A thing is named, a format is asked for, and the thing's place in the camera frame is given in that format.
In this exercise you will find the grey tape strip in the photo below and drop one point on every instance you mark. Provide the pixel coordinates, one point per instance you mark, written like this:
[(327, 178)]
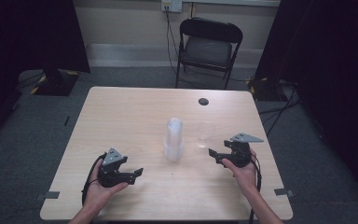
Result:
[(283, 192), (51, 195)]

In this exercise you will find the white wall socket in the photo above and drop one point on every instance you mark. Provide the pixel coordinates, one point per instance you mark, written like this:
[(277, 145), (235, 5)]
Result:
[(171, 5)]

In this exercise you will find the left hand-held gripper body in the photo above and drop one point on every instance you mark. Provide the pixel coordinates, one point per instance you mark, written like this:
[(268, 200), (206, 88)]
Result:
[(112, 169)]

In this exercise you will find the person's left hand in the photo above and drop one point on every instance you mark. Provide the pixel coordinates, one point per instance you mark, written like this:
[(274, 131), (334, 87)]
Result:
[(99, 194)]

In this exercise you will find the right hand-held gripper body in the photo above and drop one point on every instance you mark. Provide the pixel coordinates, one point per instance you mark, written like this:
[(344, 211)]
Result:
[(240, 149)]

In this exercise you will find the black curtain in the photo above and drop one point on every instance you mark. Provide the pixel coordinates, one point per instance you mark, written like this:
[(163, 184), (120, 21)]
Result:
[(28, 37), (329, 62)]

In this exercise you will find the person's right hand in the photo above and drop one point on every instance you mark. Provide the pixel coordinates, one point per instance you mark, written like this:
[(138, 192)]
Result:
[(245, 177)]

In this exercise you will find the black stand base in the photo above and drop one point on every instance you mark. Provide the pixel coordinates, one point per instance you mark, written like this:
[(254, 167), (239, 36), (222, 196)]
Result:
[(56, 83), (262, 88)]

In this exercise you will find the stack of clear plastic cups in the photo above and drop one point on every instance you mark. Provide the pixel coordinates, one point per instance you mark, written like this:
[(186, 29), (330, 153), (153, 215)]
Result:
[(174, 140)]

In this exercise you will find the single clear plastic cup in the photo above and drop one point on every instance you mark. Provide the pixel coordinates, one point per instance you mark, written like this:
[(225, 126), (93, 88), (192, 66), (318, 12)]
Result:
[(205, 134)]

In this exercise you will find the black folding chair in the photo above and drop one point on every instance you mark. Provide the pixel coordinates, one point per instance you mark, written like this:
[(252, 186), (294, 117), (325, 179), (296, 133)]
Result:
[(208, 49)]

